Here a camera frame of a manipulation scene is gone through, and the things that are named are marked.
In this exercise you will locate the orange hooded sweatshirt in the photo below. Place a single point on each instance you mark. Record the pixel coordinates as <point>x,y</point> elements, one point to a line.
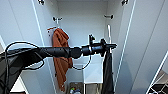
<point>60,53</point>

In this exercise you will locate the black sweatshirt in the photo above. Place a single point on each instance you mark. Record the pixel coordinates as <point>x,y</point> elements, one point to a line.
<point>108,73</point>

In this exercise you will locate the black door hinge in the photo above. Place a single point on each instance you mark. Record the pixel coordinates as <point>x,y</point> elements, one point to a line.
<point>124,2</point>
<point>41,2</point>

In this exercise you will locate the white wardrobe shelf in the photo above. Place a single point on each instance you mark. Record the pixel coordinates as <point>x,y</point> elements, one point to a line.
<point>92,73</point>

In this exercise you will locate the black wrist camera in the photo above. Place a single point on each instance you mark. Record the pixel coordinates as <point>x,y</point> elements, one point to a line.
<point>91,38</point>

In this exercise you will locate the white wardrobe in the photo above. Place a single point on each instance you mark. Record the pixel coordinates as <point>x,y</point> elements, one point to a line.
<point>83,30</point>

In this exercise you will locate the black wall hook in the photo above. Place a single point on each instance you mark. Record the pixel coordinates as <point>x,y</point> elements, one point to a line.
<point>109,16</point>
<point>56,18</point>

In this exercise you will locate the white wardrobe door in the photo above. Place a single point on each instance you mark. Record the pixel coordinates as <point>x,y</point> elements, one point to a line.
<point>143,43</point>
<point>20,26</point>

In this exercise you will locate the orange and white label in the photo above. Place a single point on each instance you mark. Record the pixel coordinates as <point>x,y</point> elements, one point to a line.
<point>50,30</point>

